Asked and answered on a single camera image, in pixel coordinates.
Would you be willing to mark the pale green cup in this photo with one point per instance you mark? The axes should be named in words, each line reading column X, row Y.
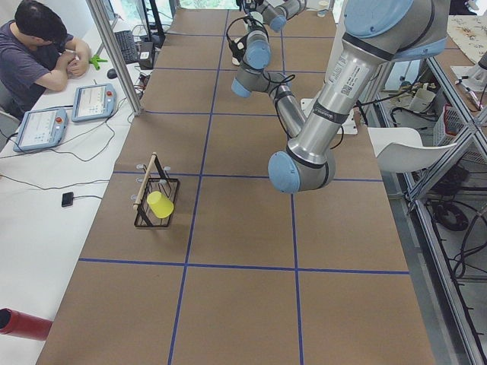
column 257, row 18

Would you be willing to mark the aluminium frame post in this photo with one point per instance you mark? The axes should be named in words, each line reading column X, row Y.
column 100, row 17

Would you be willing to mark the near teach pendant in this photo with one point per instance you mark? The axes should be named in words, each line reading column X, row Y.
column 41, row 129

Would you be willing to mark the small black puck device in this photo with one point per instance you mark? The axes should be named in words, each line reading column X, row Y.
column 67, row 199

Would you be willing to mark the black keyboard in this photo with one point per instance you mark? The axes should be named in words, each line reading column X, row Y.
column 127, row 46

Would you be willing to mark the far teach pendant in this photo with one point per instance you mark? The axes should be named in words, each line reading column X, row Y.
column 93, row 102

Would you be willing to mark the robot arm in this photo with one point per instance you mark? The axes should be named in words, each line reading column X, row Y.
column 275, row 16
column 376, row 32

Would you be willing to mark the black computer mouse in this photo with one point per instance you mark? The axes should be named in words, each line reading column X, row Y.
column 111, row 74

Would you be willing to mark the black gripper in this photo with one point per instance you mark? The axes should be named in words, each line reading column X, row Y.
column 237, row 55
column 250, row 4

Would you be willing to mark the green plastic clamp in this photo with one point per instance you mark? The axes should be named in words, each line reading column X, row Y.
column 96, row 60

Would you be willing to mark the seated person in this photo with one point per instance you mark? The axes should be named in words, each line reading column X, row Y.
column 38, row 54

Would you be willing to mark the black wire cup rack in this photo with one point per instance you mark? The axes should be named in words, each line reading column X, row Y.
column 156, row 178

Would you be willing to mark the white chair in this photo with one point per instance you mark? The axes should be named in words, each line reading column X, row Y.
column 400, row 150

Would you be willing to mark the red cylinder bottle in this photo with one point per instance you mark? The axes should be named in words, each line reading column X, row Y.
column 22, row 325

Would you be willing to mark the yellow cup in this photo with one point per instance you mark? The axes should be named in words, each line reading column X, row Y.
column 161, row 206

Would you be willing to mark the teach pendant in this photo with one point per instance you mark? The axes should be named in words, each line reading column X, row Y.
column 93, row 102
column 41, row 129

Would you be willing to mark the paper cup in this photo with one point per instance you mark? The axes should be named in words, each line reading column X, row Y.
column 324, row 7

